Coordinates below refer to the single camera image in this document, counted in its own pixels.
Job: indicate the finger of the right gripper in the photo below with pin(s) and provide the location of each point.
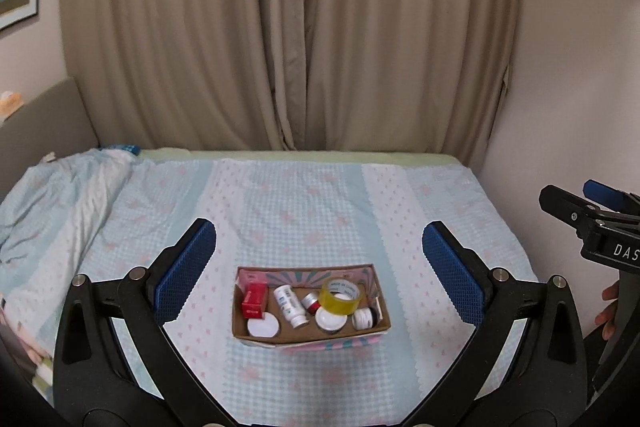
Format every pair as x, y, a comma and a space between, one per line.
572, 210
610, 197

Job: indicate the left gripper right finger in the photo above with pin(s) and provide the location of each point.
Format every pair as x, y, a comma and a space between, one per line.
524, 363

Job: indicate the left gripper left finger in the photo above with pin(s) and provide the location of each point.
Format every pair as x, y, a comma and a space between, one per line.
114, 363

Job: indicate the red small box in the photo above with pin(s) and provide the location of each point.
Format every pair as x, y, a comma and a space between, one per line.
254, 303

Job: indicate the white lid green jar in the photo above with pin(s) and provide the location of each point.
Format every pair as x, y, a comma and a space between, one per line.
267, 326

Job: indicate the black white cream jar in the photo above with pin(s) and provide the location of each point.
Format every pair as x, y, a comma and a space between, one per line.
364, 319

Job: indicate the yellow tape roll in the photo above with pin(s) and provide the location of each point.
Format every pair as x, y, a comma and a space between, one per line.
340, 296

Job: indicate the right hand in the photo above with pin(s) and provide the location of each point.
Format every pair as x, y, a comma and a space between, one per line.
606, 318

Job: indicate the light blue patterned bedsheet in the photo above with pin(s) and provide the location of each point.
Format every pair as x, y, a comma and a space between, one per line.
103, 213

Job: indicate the white pill bottle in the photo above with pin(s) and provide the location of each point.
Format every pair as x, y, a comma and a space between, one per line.
290, 306

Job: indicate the cardboard box pink pattern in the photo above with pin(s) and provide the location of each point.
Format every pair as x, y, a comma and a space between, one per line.
303, 280

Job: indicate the white lid jar in box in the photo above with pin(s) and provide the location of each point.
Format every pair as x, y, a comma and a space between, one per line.
329, 322

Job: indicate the beige curtain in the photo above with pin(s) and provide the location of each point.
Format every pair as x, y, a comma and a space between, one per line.
414, 76

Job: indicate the grey headboard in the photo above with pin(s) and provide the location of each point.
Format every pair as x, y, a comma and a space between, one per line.
55, 122

